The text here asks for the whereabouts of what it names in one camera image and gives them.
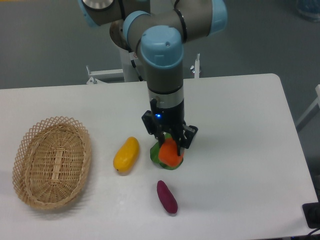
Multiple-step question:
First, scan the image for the yellow mango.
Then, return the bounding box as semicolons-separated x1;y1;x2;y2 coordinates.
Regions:
113;136;140;173

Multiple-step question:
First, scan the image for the green bok choy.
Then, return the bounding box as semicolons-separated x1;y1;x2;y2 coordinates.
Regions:
150;133;184;170

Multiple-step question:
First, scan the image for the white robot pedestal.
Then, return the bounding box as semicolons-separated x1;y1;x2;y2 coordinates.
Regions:
109;19;144;82

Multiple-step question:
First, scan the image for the black device at edge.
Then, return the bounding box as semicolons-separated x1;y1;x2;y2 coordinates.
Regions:
302;202;320;229

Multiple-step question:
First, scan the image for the purple sweet potato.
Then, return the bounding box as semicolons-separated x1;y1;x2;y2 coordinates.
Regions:
156;180;178;214

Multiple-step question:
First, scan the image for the black cable on pedestal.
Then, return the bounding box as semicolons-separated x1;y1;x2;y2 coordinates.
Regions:
129;51;145;82

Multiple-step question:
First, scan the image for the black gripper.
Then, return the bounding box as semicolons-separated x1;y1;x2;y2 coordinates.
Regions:
141;98;198;156

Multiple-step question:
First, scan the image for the woven wicker basket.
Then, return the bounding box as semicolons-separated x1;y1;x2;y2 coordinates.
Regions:
12;116;92;210

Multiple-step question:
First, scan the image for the orange fruit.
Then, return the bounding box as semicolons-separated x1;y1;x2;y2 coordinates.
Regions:
158;137;184;168

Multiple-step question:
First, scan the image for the blue object top right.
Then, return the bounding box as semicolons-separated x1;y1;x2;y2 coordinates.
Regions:
295;0;320;23

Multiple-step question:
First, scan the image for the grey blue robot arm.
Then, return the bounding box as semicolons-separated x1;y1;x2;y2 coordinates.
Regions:
78;0;228;155

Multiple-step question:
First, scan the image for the white frame at right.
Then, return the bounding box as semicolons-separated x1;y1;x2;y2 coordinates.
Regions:
295;84;320;133

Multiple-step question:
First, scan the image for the white metal base frame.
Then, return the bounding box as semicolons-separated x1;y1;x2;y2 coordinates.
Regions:
86;53;202;85

